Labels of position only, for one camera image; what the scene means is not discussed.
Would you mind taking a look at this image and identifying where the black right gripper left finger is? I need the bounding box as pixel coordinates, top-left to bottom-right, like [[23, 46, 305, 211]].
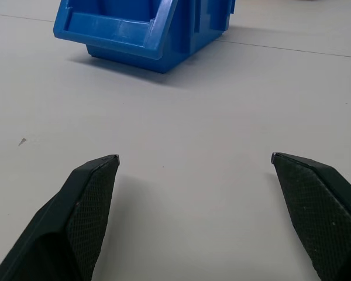
[[0, 154, 121, 281]]

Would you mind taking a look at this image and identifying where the blue plastic storage bin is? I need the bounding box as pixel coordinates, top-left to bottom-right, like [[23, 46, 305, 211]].
[[53, 0, 237, 75]]

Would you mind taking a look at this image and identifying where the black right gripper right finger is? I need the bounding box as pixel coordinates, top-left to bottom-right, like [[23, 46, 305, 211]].
[[270, 152, 351, 281]]

